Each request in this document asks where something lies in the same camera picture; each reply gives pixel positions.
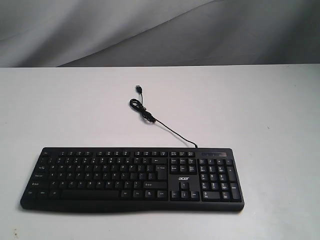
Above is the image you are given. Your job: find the black Acer keyboard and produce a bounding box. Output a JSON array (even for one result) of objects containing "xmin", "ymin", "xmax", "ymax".
[{"xmin": 20, "ymin": 147, "xmax": 245, "ymax": 213}]

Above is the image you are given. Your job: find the grey backdrop cloth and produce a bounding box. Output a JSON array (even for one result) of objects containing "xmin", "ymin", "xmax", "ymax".
[{"xmin": 0, "ymin": 0, "xmax": 320, "ymax": 68}]

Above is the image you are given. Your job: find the black USB cable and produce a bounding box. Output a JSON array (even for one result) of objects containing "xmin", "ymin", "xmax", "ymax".
[{"xmin": 129, "ymin": 84, "xmax": 199, "ymax": 149}]

